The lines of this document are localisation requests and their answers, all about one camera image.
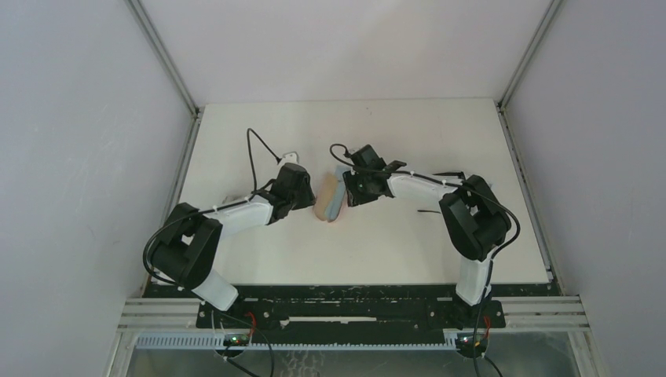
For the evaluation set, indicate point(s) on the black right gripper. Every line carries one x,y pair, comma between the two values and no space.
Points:
352,188

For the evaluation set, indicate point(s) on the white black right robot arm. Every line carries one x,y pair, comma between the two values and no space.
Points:
476,222

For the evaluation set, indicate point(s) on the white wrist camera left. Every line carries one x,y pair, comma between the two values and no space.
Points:
290,157

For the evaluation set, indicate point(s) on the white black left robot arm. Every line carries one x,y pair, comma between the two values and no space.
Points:
185,248

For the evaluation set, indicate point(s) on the pink glasses case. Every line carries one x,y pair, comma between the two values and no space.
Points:
325,192

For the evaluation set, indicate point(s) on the black sunglasses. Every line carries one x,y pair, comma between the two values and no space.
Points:
452,176

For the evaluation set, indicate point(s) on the right aluminium frame rail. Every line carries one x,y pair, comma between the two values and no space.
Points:
560,313

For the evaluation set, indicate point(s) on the light blue cleaning cloth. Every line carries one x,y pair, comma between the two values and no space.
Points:
340,170

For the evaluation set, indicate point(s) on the map print glasses case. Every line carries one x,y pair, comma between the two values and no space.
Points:
233,199

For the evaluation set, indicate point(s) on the white slotted cable duct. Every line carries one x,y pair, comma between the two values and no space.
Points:
182,341

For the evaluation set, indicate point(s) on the aluminium frame rail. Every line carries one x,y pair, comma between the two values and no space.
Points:
144,21
560,313

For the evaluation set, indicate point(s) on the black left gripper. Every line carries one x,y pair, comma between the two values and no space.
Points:
307,192

